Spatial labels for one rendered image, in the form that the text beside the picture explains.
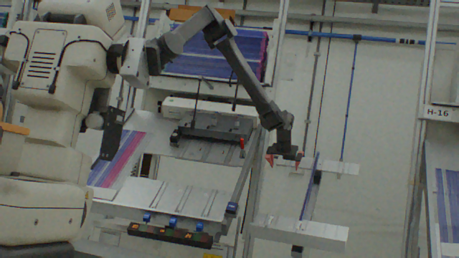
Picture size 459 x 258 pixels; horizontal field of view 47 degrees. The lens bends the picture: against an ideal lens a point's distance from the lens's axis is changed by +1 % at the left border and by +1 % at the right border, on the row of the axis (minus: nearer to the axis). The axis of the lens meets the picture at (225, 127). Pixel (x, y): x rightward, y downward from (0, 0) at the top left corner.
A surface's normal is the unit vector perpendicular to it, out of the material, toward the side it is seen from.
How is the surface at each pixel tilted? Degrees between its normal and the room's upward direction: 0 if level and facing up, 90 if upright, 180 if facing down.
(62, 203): 90
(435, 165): 45
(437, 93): 90
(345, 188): 90
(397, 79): 90
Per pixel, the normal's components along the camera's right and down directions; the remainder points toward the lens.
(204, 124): -0.03, -0.82
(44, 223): 0.95, 0.11
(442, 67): -0.20, -0.15
